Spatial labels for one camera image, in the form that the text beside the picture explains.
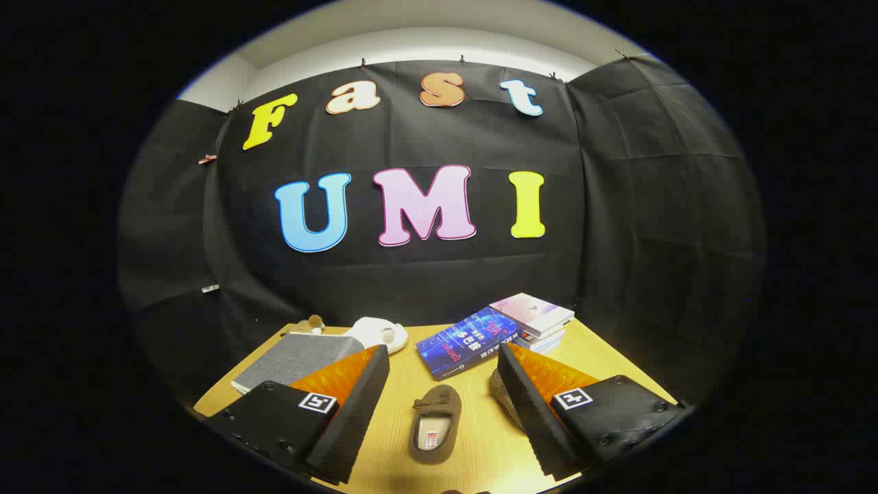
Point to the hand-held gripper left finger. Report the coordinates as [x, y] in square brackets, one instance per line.
[357, 412]

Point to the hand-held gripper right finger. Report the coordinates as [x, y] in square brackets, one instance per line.
[531, 412]

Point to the grey fabric storage box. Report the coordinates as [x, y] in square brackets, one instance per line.
[295, 357]

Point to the light blue book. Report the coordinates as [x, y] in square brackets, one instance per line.
[545, 341]

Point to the white plush toy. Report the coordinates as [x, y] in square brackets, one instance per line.
[374, 333]

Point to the brown plush toy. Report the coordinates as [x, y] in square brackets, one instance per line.
[314, 322]

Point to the pink and white book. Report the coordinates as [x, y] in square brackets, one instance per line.
[531, 312]

